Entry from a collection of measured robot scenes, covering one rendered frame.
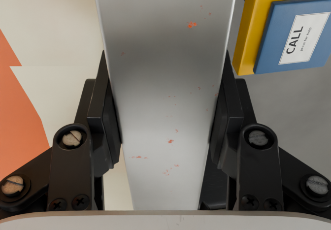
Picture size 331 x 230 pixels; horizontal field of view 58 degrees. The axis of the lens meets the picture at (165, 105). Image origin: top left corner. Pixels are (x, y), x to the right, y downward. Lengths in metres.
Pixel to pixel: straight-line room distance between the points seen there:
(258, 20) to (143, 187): 0.27
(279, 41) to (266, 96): 1.68
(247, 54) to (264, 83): 1.56
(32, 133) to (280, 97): 1.99
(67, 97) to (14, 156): 0.07
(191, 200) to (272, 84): 1.84
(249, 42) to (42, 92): 0.29
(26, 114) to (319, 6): 0.32
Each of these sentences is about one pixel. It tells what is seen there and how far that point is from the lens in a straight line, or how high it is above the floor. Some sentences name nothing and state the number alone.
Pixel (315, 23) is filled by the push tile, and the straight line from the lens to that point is 0.40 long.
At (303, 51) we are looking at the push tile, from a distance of 0.42.
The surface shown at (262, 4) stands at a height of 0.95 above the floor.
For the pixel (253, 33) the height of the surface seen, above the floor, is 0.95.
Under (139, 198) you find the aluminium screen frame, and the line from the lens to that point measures 0.17.
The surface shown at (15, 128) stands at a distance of 0.19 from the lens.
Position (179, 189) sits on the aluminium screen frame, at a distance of 0.16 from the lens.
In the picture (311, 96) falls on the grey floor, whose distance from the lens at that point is 2.26.
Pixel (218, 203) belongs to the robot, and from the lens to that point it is 1.23.
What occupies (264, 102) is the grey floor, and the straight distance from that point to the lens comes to 2.10.
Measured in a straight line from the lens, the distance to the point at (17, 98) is 0.17.
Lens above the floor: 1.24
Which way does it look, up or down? 42 degrees down
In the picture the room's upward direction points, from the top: 167 degrees clockwise
